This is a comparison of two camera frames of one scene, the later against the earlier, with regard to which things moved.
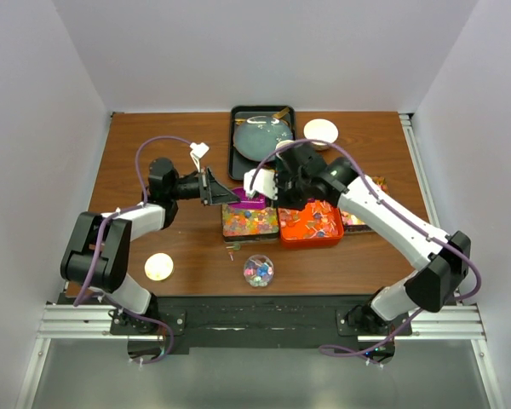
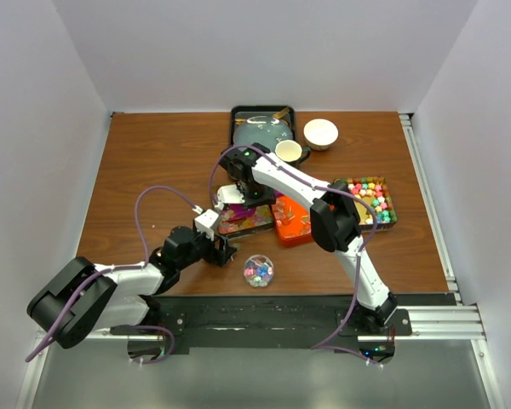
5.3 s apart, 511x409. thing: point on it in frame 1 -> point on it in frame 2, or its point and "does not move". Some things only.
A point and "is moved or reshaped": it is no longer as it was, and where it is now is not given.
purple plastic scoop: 256,201 is moved or reshaped
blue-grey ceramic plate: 257,138 does not move
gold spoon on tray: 275,115 does not move
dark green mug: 287,155 does not move
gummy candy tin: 249,225 is moved or reshaped
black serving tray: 238,165 does not move
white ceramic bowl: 320,129 does not move
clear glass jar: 259,270 does not move
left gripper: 214,192 -> 220,256
